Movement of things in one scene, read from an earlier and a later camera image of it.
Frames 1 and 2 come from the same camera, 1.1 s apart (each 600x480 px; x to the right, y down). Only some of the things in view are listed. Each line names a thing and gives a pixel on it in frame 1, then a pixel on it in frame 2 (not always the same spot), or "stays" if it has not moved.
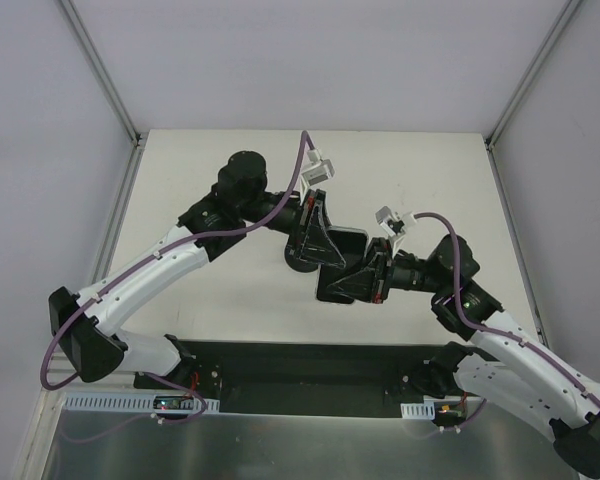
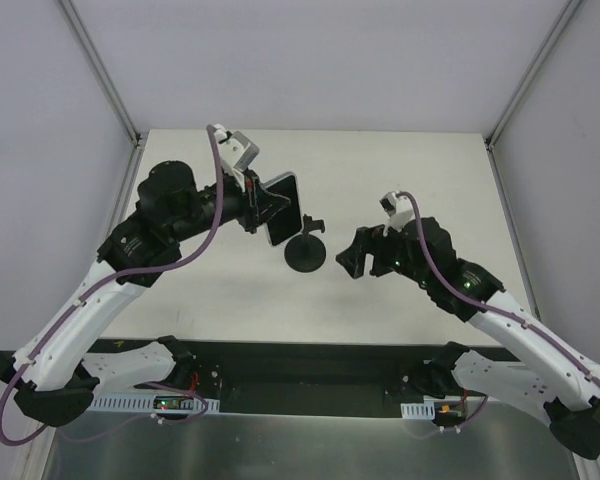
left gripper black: (305, 225) → (253, 202)
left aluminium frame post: (102, 70) stays
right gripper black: (381, 271) → (378, 252)
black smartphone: (352, 244) → (288, 222)
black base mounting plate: (308, 378) stays
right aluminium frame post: (530, 74) stays
